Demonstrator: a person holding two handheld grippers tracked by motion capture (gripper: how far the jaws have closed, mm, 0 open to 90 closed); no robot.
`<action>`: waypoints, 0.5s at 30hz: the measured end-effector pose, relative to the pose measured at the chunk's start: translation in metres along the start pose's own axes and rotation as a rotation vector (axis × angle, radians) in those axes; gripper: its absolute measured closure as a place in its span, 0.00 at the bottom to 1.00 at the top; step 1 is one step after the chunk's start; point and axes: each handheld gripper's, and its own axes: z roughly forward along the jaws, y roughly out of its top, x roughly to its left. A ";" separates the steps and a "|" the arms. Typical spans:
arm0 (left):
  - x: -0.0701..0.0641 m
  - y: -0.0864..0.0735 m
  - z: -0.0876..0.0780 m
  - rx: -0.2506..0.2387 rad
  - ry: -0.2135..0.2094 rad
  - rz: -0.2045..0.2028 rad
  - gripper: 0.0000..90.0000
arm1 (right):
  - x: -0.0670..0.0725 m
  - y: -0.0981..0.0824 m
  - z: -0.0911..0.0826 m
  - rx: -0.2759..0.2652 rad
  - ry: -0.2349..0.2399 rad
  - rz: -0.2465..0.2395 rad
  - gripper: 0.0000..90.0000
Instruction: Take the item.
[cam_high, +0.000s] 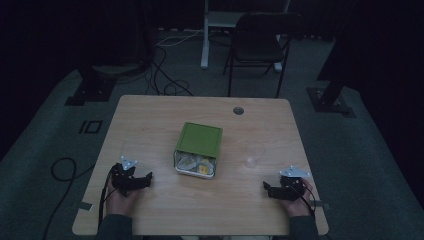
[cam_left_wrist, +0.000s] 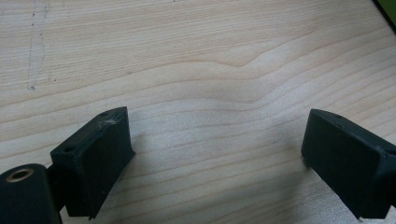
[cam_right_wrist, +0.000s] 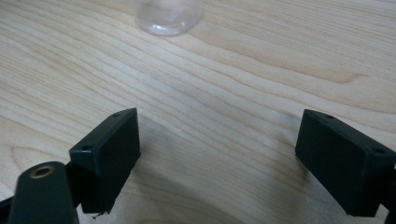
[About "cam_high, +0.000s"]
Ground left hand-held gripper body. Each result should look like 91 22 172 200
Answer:
111 155 145 198

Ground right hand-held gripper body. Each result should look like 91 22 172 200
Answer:
278 165 312 202

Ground person's right hand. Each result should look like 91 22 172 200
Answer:
279 178 315 218

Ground person's left hand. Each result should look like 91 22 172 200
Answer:
105 185 142 218

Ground white tea bag packet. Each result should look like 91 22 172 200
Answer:
175 153 198 172

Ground yellow tea bag packet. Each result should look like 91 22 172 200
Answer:
196 159 214 176

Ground green tin box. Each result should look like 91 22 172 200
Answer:
173 121 224 180

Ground dark stand base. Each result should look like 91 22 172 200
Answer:
64 63 145 107

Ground black folding chair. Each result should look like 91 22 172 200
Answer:
222 12 303 99

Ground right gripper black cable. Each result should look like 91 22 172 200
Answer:
290 182 317 217

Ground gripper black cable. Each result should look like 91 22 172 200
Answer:
290 182 317 217
97 165 118 231

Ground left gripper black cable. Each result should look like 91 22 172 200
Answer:
97 165 118 231

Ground black floor cable loop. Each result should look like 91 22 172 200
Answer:
41 157 96 240

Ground dark stand with base plate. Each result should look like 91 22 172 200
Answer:
305 78 357 119

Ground tangled black floor cables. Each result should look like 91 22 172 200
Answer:
145 45 194 97

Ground white floor cable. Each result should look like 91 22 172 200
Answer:
155 29 205 48

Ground white desk frame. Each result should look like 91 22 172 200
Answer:
200 0 292 73

